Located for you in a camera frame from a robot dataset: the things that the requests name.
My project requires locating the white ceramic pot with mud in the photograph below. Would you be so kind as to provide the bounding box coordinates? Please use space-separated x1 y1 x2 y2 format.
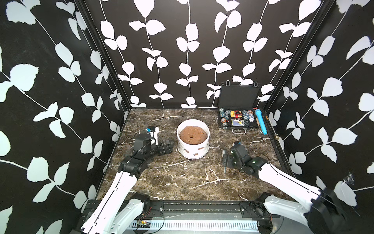
176 119 210 160

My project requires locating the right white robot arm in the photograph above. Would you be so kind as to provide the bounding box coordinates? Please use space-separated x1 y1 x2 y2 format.
222 141 347 234

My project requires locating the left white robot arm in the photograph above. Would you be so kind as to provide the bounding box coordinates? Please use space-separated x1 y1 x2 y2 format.
80 132 174 234

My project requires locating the blue microphone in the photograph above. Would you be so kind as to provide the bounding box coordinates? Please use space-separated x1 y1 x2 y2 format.
255 109 267 135

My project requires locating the open black poker chip case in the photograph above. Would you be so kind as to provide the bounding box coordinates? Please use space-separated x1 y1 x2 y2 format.
218 80 260 134

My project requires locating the small green circuit board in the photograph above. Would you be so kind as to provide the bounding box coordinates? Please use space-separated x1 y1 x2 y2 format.
136 220 151 229

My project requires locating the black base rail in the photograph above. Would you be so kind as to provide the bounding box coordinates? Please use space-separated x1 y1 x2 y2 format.
125 200 280 234

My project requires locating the white perforated cable tray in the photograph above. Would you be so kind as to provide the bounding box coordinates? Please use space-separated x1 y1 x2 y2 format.
126 219 259 233

